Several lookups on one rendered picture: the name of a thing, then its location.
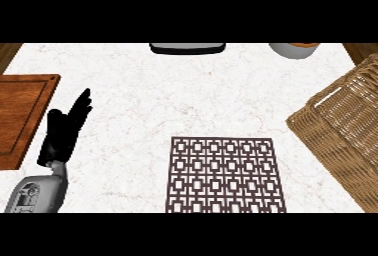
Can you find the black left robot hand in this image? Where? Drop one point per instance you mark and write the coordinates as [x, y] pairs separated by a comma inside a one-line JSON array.
[[62, 133]]

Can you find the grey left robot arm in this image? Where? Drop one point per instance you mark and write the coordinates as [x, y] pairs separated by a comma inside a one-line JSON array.
[[41, 191]]

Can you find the brown patterned placemat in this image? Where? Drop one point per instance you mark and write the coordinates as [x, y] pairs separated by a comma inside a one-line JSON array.
[[224, 175]]

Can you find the brown wicker basket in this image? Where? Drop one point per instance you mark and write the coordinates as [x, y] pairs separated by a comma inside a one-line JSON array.
[[341, 133]]

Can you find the brown wooden cutting board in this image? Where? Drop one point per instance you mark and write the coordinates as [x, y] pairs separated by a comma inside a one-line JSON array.
[[19, 116]]

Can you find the black and grey appliance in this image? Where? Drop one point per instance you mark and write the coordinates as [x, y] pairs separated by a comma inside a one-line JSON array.
[[187, 48]]

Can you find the grey pot with orange rim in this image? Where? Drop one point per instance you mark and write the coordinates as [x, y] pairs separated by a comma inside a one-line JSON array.
[[294, 50]]

